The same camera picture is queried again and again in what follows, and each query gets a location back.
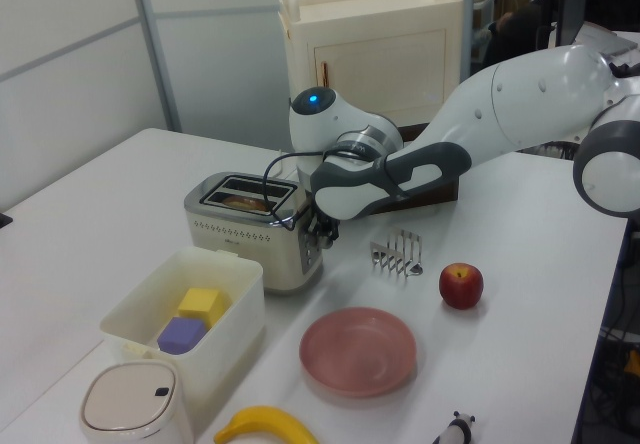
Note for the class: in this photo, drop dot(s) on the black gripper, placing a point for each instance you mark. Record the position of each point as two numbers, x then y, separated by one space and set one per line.
327 221

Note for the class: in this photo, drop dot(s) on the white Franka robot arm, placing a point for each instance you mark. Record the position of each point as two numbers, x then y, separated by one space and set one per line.
525 99

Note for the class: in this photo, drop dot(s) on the cream chrome two-slot toaster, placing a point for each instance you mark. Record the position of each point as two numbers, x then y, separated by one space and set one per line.
235 249

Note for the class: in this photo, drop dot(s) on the metal toast rack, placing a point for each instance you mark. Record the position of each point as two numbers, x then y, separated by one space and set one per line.
395 254

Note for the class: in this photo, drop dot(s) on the toasted bread slice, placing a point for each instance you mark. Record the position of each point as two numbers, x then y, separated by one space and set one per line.
245 203

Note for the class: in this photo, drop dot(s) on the pink plate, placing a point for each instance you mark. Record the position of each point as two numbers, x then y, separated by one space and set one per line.
357 351

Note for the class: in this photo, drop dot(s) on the yellow cube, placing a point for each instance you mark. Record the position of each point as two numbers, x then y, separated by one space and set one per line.
200 301

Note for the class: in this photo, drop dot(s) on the white plastic container box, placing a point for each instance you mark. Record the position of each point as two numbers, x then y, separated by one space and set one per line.
220 344

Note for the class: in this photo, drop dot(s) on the red apple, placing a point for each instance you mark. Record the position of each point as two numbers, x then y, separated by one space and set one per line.
461 286

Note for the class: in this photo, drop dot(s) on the purple cube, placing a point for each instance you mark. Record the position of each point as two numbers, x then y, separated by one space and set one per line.
180 336

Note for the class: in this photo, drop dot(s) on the cream wooden cabinet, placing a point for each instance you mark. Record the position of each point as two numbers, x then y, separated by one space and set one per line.
380 54

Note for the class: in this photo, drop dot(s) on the yellow banana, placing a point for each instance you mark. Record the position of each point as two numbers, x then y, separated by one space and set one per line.
270 421

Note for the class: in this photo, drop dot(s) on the panda figure toy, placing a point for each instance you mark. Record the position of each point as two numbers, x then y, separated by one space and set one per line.
457 431

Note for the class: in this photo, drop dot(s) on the cream mini trash bin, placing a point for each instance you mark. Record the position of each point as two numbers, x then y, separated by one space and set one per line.
130 404

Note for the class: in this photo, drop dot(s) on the person in dark clothes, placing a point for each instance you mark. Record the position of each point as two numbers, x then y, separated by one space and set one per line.
520 29

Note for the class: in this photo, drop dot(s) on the black flat object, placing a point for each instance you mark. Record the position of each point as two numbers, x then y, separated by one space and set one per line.
5 220

